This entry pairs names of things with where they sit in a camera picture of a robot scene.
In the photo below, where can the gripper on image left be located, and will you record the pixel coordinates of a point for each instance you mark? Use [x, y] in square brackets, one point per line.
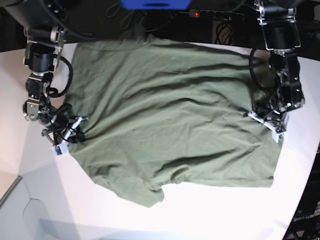
[58, 123]

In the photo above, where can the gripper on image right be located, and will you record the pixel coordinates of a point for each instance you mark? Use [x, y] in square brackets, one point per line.
[269, 114]

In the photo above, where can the green t-shirt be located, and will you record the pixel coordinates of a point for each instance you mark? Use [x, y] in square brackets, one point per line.
[165, 112]

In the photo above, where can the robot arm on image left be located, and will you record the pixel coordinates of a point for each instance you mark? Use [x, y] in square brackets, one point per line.
[45, 29]

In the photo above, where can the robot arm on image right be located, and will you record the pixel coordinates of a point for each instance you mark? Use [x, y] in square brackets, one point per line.
[281, 38]

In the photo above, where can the black power strip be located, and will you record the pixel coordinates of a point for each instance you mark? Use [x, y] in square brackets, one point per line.
[216, 15]

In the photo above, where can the blue box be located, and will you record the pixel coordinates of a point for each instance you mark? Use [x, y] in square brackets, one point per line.
[155, 4]

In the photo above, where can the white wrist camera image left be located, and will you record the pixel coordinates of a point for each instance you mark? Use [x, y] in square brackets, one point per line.
[60, 149]

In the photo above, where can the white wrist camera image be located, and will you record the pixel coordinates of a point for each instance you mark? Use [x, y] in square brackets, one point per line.
[276, 136]
[60, 149]

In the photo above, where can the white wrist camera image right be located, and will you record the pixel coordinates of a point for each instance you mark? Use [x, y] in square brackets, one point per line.
[276, 136]

